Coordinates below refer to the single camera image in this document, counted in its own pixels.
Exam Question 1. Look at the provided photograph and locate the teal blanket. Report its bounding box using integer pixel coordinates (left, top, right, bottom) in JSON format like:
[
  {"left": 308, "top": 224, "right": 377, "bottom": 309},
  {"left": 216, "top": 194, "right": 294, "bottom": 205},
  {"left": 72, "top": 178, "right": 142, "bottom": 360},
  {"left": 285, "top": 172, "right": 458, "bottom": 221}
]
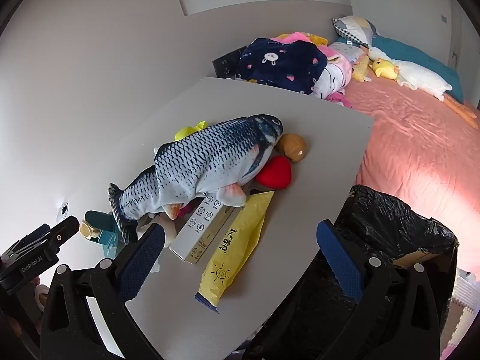
[{"left": 335, "top": 35, "right": 466, "bottom": 104}]

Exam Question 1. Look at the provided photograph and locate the pink and yellow plush toy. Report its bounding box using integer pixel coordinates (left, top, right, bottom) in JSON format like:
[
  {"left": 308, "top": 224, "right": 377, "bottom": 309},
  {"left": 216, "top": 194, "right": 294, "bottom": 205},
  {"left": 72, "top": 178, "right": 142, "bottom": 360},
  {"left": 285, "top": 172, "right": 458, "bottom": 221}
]
[{"left": 270, "top": 31, "right": 331, "bottom": 47}]

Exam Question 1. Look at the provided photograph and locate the pink bed sheet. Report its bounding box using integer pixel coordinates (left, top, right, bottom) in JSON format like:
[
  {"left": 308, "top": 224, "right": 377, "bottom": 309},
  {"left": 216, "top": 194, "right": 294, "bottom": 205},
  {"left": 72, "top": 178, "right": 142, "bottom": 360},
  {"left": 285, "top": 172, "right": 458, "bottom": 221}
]
[{"left": 339, "top": 79, "right": 480, "bottom": 274}]

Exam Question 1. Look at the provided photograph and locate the black trash bag bin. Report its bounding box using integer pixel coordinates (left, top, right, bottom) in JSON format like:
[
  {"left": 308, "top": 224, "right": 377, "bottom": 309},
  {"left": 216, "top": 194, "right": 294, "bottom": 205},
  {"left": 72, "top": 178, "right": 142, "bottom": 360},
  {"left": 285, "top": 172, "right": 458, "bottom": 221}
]
[{"left": 244, "top": 184, "right": 460, "bottom": 360}]

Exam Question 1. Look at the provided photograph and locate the black wall socket panel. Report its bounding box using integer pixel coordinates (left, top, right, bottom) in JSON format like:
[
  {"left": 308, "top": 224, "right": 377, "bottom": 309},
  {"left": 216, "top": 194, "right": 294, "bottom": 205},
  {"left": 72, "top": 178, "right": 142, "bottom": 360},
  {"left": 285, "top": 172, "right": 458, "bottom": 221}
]
[{"left": 212, "top": 47, "right": 248, "bottom": 79}]

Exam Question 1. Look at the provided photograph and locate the teal tape dispenser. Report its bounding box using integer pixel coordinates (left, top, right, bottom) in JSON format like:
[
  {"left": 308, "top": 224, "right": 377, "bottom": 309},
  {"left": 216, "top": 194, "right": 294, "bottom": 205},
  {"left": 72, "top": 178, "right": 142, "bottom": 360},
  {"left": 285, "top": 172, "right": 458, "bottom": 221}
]
[{"left": 83, "top": 210, "right": 126, "bottom": 259}]

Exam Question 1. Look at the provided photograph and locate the blue plush fish toy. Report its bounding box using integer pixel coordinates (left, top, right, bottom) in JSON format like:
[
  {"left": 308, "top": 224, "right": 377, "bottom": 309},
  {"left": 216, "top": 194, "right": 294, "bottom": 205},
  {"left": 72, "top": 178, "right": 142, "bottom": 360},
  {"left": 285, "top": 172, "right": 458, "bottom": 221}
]
[{"left": 108, "top": 114, "right": 284, "bottom": 244}]

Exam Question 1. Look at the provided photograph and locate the yellow duck plush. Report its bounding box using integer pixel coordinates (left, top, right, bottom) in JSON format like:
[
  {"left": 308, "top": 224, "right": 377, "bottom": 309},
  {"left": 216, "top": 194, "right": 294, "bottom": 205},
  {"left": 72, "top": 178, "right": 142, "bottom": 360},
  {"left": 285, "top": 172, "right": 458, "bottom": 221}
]
[{"left": 371, "top": 58, "right": 400, "bottom": 81}]

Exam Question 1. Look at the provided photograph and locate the yellow-green plastic toy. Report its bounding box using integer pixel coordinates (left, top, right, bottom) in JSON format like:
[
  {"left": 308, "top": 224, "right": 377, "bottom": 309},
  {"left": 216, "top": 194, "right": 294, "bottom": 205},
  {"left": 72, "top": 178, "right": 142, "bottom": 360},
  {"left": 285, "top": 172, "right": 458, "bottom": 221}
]
[{"left": 174, "top": 121, "right": 209, "bottom": 141}]

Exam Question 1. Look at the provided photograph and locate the long white cardboard box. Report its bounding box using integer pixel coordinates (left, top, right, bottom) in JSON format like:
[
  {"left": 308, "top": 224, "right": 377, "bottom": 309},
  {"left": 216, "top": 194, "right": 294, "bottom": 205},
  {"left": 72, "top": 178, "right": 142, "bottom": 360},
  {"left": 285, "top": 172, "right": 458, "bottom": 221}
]
[{"left": 169, "top": 195, "right": 241, "bottom": 265}]

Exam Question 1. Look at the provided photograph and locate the red heart plush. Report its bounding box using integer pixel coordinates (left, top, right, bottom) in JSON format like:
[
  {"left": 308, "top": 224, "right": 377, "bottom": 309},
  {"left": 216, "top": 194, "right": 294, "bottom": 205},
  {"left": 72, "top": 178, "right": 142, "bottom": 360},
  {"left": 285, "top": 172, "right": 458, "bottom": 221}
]
[{"left": 256, "top": 155, "right": 292, "bottom": 189}]

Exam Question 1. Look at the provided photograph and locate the patchwork pillow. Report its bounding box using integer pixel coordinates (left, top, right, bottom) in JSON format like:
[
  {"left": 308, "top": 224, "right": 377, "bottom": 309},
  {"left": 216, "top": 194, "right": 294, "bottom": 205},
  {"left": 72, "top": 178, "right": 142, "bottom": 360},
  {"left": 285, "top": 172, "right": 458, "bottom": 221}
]
[{"left": 332, "top": 15, "right": 379, "bottom": 46}]

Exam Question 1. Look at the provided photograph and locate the foam floor mat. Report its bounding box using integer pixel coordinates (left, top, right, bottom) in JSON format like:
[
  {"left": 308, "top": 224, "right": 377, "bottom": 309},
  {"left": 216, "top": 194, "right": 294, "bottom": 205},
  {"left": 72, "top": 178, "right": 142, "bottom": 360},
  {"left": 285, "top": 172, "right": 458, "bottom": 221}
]
[{"left": 440, "top": 270, "right": 480, "bottom": 360}]

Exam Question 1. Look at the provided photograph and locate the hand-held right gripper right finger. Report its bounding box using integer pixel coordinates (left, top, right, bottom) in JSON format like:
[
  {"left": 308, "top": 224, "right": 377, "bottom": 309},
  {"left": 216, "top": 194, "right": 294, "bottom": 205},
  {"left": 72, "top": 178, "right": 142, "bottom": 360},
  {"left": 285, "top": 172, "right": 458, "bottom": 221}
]
[{"left": 316, "top": 219, "right": 441, "bottom": 360}]

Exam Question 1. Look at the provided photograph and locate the yellow plastic packet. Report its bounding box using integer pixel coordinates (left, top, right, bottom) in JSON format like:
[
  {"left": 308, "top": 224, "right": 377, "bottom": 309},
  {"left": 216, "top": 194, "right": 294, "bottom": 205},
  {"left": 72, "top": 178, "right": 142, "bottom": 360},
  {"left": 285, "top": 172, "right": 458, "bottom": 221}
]
[{"left": 195, "top": 190, "right": 275, "bottom": 314}]

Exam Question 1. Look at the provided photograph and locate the navy printed blanket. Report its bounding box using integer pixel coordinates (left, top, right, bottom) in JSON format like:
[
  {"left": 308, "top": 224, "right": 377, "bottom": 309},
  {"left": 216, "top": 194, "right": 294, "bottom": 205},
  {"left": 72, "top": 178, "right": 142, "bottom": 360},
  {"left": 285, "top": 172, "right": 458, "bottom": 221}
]
[{"left": 236, "top": 37, "right": 329, "bottom": 96}]

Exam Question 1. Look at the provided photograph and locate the brown round toy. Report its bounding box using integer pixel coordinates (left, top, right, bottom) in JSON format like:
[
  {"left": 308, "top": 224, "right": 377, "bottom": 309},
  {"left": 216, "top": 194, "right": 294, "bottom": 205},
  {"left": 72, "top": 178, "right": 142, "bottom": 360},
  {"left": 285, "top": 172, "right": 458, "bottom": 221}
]
[{"left": 277, "top": 133, "right": 308, "bottom": 164}]

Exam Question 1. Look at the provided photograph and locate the white striped pink plush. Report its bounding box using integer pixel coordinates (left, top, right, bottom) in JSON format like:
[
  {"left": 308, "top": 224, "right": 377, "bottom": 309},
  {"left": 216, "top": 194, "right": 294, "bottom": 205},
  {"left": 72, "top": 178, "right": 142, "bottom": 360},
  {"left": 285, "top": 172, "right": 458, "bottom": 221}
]
[{"left": 313, "top": 41, "right": 355, "bottom": 100}]

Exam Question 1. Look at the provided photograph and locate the white goose plush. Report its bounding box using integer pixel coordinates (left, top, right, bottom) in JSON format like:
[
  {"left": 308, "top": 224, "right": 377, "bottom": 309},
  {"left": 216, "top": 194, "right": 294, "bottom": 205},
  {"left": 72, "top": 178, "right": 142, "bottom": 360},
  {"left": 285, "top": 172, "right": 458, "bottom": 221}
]
[{"left": 362, "top": 45, "right": 479, "bottom": 130}]

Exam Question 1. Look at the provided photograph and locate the small pink plush item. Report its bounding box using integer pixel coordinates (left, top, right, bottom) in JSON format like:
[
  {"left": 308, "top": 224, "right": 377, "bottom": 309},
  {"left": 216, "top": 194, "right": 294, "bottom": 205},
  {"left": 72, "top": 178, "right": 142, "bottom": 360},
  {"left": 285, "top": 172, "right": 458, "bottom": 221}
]
[{"left": 326, "top": 92, "right": 353, "bottom": 109}]

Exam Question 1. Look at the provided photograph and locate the brown cardboard piece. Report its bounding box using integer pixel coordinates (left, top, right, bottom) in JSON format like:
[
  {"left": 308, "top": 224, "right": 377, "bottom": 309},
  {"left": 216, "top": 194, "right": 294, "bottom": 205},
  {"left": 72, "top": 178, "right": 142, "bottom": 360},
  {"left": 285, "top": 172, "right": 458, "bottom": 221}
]
[{"left": 394, "top": 251, "right": 439, "bottom": 269}]

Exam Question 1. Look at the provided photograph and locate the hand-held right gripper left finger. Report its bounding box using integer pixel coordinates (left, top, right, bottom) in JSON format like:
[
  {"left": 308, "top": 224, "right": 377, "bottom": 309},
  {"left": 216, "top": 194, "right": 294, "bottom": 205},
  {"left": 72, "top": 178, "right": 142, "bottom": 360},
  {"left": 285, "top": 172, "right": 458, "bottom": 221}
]
[{"left": 39, "top": 223, "right": 167, "bottom": 360}]

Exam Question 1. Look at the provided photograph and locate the person's left hand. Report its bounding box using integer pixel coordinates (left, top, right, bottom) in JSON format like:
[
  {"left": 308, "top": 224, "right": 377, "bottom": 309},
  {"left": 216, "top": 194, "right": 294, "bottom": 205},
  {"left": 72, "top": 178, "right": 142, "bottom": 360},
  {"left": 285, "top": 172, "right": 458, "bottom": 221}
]
[{"left": 32, "top": 275, "right": 51, "bottom": 310}]

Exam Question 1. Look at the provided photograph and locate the long yellow plush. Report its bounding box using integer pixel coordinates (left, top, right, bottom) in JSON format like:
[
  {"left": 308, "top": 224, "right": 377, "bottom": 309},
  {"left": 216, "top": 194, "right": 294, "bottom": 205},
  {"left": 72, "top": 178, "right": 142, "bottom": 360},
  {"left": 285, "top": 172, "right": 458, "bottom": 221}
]
[{"left": 350, "top": 54, "right": 372, "bottom": 83}]

